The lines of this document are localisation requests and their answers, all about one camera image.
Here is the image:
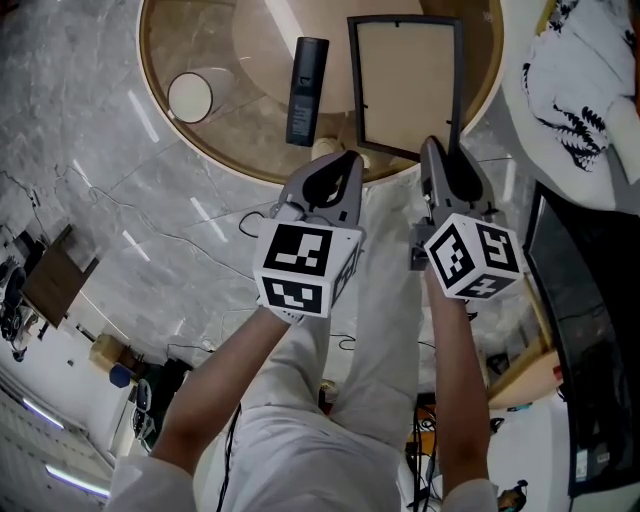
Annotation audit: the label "person's white trousers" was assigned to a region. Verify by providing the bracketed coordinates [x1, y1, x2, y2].
[193, 167, 437, 512]

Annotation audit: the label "brown wooden cabinet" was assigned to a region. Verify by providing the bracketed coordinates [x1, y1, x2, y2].
[21, 223, 101, 330]

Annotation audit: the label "black looped floor cable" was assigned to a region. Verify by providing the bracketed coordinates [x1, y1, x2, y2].
[237, 210, 267, 239]

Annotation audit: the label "yellowish cardboard box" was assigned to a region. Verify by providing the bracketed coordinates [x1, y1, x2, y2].
[88, 333, 127, 374]

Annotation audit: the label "black remote control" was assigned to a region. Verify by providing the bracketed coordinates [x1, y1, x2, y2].
[285, 36, 331, 148]

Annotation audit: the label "light wooden board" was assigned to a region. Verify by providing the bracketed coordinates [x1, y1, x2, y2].
[485, 272, 563, 407]

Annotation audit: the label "white black-patterned cloth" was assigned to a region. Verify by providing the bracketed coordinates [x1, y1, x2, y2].
[501, 0, 640, 212]

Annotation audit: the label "round glass table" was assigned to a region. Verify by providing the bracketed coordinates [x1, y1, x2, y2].
[138, 0, 506, 188]

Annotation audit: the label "white cylindrical cup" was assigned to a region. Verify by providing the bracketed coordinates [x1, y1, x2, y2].
[166, 66, 236, 125]

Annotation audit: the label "person's white shirt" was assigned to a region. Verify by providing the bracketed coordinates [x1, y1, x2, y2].
[103, 453, 197, 512]

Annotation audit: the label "person's right forearm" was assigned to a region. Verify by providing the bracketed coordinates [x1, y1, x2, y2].
[423, 267, 492, 490]

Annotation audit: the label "person's light shoe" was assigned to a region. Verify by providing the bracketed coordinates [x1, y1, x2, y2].
[310, 136, 347, 162]

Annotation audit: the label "black office chair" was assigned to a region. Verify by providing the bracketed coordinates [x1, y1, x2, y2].
[0, 253, 30, 362]

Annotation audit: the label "black picture frame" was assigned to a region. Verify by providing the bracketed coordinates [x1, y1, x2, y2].
[346, 14, 465, 164]

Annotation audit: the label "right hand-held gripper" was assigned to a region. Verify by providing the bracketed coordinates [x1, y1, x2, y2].
[409, 135, 526, 302]

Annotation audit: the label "black hanging cable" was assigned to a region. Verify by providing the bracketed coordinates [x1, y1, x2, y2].
[221, 401, 244, 512]

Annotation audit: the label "black flat screen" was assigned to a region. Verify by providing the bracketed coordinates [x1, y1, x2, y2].
[521, 179, 640, 499]

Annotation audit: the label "person's left forearm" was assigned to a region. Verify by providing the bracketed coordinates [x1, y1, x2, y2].
[149, 304, 302, 477]

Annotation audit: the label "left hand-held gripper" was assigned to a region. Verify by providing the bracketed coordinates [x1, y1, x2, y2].
[252, 149, 365, 327]

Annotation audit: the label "long thin floor cable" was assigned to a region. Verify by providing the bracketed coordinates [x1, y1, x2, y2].
[0, 168, 257, 282]

